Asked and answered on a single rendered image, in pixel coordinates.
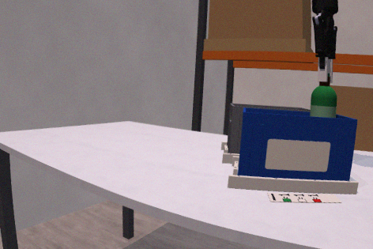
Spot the white paper pick list strip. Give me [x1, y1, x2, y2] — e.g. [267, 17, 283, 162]
[267, 193, 342, 203]

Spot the grey divided crate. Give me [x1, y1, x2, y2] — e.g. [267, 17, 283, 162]
[227, 104, 310, 154]

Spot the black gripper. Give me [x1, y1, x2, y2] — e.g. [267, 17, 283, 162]
[312, 0, 338, 83]

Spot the green bottle with pale green label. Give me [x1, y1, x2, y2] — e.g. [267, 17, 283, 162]
[310, 74, 337, 118]

